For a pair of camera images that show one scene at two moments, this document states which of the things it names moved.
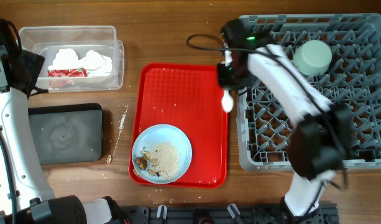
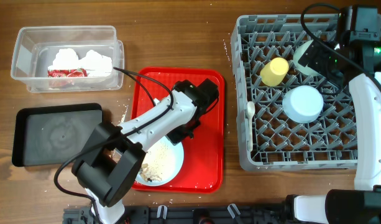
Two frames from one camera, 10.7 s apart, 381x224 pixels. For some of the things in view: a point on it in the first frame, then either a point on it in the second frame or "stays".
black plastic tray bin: [67, 132] stays
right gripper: [226, 75] → [316, 58]
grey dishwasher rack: [357, 78] stays
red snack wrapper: [78, 72] stays
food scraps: [162, 160] → [148, 175]
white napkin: [96, 65] stays
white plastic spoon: [227, 101] → [250, 111]
